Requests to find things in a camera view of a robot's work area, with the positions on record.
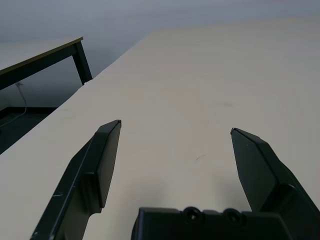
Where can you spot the black framed side table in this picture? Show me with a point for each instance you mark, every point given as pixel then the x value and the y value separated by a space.
pixel 42 60

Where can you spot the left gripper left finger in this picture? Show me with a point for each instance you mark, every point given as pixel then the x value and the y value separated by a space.
pixel 85 180

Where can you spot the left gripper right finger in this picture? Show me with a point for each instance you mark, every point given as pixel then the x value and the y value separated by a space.
pixel 265 175

